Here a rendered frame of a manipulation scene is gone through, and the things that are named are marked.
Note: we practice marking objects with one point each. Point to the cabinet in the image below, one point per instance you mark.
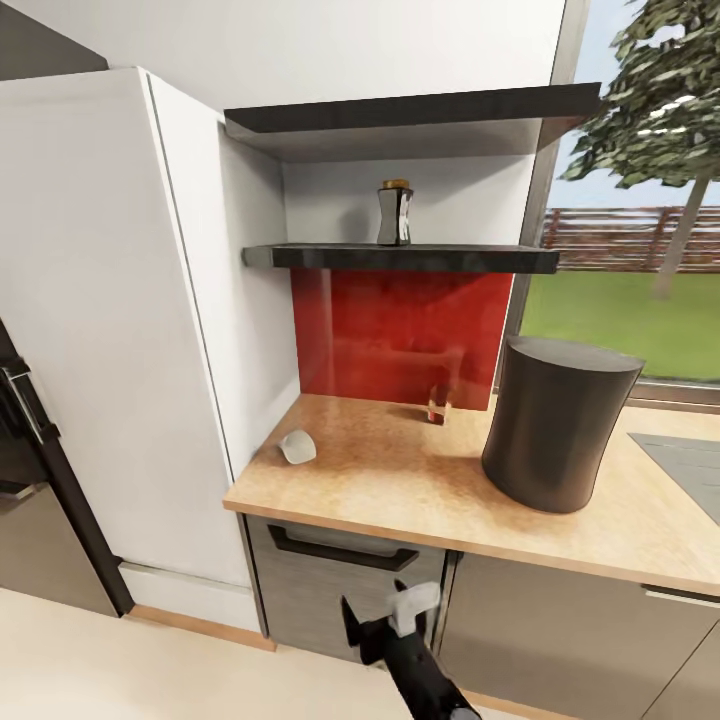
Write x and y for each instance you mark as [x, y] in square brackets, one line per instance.
[51, 545]
[582, 645]

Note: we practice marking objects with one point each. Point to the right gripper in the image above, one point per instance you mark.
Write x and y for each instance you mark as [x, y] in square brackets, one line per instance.
[378, 641]

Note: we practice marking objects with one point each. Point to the paper coffee filter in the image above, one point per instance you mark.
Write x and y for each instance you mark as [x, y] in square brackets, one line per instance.
[298, 447]

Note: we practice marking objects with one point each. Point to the coffee maker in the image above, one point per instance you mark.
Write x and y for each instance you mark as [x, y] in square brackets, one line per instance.
[558, 404]

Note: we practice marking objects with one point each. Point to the bottle of coffee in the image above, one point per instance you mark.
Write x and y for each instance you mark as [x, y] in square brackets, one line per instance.
[395, 201]

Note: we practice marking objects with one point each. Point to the oven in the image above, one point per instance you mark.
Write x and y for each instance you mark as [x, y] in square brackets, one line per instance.
[20, 456]

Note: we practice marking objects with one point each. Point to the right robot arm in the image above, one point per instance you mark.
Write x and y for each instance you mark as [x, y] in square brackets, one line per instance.
[398, 640]

